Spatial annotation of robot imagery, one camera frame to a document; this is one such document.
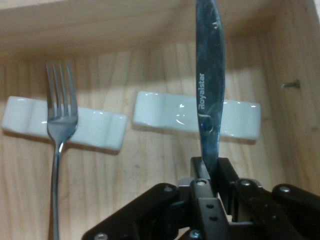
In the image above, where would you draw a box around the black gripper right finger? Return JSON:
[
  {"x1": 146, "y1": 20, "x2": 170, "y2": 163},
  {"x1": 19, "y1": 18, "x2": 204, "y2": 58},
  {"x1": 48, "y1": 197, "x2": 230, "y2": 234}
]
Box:
[{"x1": 216, "y1": 157, "x2": 320, "y2": 240}]

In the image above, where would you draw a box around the steel fork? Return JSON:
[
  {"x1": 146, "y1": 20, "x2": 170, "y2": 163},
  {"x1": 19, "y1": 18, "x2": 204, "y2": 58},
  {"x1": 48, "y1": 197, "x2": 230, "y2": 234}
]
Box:
[{"x1": 45, "y1": 62, "x2": 79, "y2": 240}]

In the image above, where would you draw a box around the light wooden drawer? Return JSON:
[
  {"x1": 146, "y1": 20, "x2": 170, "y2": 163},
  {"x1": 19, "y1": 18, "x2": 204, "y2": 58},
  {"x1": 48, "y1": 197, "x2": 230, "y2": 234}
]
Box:
[{"x1": 0, "y1": 0, "x2": 320, "y2": 240}]

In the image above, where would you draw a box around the metal screw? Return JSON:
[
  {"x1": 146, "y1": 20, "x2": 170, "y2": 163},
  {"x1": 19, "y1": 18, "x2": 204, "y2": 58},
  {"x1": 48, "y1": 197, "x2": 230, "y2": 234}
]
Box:
[{"x1": 281, "y1": 79, "x2": 301, "y2": 90}]

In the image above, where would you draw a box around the steel table knife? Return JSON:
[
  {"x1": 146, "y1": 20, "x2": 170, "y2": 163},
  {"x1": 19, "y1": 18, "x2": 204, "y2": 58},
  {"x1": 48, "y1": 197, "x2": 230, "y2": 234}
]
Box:
[{"x1": 195, "y1": 0, "x2": 227, "y2": 181}]

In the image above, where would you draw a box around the white ceramic cutlery rest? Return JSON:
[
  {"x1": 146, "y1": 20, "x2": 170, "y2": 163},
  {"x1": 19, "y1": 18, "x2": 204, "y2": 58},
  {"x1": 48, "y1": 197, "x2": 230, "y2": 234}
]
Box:
[
  {"x1": 132, "y1": 90, "x2": 262, "y2": 145},
  {"x1": 1, "y1": 96, "x2": 128, "y2": 153}
]

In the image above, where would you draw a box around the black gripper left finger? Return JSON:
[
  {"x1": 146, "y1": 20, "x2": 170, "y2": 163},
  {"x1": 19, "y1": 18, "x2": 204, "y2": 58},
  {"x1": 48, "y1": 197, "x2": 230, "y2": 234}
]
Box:
[{"x1": 82, "y1": 156, "x2": 233, "y2": 240}]

